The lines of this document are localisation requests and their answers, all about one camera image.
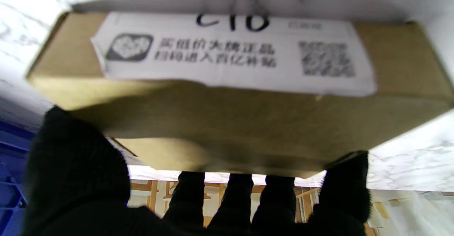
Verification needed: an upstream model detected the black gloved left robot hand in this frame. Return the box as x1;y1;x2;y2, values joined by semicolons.
21;105;372;236

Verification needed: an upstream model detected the cardboard package with white label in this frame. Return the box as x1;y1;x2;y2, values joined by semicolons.
26;11;454;179

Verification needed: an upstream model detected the printed room scene backdrop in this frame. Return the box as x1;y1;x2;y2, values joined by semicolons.
128;170;454;236

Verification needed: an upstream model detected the blue plastic turnover box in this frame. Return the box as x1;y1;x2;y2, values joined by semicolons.
0;121;36;236

